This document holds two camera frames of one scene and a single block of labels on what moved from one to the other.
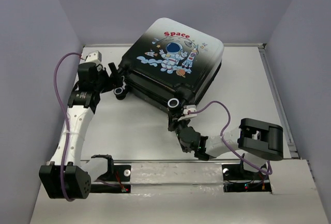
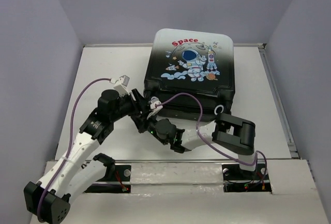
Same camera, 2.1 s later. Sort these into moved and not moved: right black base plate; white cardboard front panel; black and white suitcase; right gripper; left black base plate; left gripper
Moved: left gripper; right gripper; black and white suitcase
Not moved: left black base plate; white cardboard front panel; right black base plate
